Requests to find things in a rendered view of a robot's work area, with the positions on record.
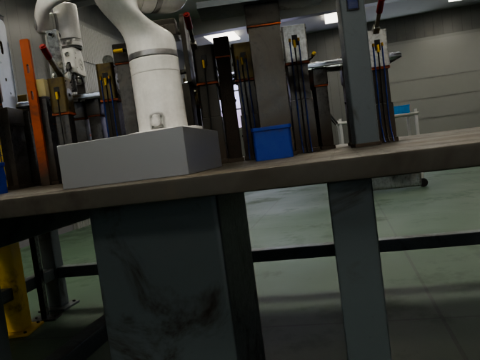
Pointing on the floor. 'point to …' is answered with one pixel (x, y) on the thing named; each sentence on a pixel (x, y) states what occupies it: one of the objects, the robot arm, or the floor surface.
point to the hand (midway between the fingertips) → (77, 91)
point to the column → (178, 280)
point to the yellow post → (13, 251)
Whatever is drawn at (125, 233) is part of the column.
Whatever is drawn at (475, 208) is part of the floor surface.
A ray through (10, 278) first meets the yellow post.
